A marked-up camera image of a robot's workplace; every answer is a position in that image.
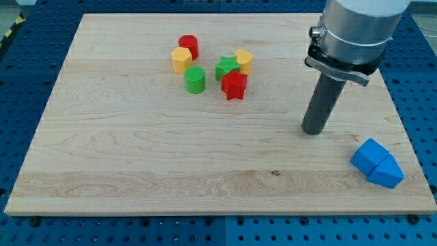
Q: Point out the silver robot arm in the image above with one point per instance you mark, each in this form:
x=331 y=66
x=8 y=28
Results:
x=351 y=36

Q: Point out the red star block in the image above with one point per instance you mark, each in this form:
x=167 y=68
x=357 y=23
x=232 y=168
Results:
x=234 y=85

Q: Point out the green cylinder block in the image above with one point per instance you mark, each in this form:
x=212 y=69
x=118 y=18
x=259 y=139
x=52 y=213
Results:
x=195 y=80

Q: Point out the green star block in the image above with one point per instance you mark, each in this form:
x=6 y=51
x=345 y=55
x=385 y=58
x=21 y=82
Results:
x=225 y=66

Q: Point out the light wooden board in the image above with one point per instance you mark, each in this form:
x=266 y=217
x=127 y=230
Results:
x=121 y=136

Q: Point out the yellow hexagon block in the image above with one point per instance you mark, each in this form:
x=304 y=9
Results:
x=181 y=59

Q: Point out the red cylinder block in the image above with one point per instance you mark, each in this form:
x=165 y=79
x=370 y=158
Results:
x=190 y=42

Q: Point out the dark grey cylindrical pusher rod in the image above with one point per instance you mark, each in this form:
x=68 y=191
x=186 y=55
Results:
x=323 y=100

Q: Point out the blue cube block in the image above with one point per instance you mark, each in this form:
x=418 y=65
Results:
x=368 y=156

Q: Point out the blue triangle block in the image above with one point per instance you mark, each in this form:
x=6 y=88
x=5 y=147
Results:
x=387 y=173

